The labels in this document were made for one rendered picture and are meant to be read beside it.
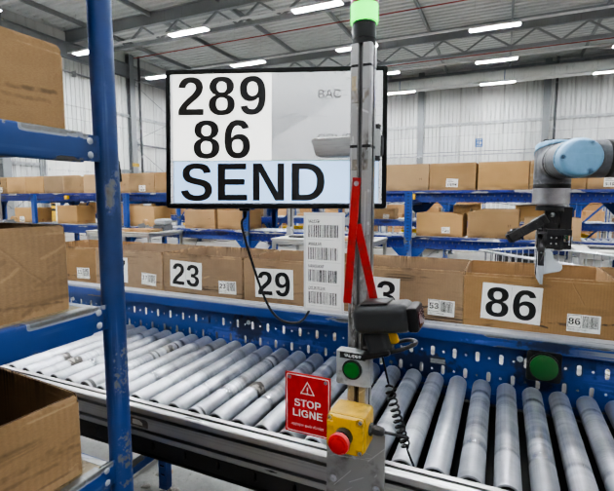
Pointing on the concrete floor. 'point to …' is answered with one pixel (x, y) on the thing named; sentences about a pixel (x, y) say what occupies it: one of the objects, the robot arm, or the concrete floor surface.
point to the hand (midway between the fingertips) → (537, 278)
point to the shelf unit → (99, 321)
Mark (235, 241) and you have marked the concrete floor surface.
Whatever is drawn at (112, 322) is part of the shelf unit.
